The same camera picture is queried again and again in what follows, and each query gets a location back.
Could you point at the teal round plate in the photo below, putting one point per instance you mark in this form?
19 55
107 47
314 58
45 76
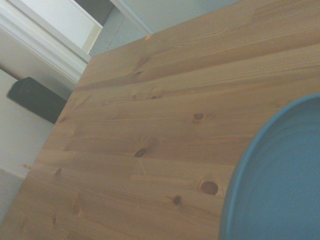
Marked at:
282 175

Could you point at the black storage case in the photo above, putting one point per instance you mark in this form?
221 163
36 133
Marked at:
37 100

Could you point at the white door frame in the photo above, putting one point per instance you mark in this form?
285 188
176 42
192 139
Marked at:
37 42

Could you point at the orange tape scrap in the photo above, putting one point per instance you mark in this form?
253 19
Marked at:
25 166
148 38

